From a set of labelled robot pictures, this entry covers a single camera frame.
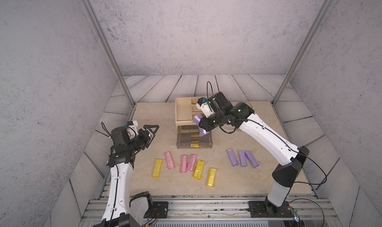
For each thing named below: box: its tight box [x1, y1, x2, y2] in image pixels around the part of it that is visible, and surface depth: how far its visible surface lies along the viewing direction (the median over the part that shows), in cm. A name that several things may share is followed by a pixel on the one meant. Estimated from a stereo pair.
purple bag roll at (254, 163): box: [244, 150, 261, 169], surface depth 90 cm
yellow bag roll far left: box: [152, 158, 163, 179], surface depth 87 cm
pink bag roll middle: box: [180, 154, 188, 173], surface depth 90 cm
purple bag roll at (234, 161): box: [226, 148, 239, 167], surface depth 91 cm
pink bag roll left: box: [165, 151, 175, 170], surface depth 91 cm
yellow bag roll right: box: [206, 167, 217, 188], surface depth 84 cm
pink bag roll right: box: [186, 153, 197, 172], surface depth 89 cm
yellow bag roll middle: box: [193, 159, 205, 180], surface depth 86 cm
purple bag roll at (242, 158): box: [238, 149, 248, 168], surface depth 91 cm
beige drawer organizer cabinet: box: [175, 96, 207, 126], surface depth 84 cm
